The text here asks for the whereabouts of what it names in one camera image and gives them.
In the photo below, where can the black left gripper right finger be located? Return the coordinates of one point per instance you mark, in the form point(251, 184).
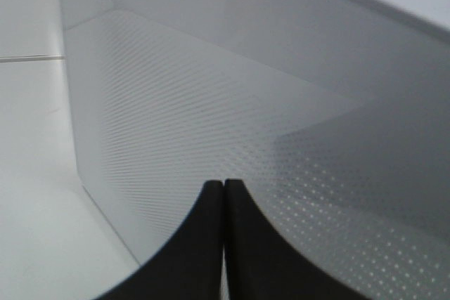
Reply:
point(261, 264)

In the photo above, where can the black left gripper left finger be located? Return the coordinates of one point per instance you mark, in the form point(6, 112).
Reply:
point(189, 264)

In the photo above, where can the white microwave door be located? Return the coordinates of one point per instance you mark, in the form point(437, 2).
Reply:
point(334, 114)

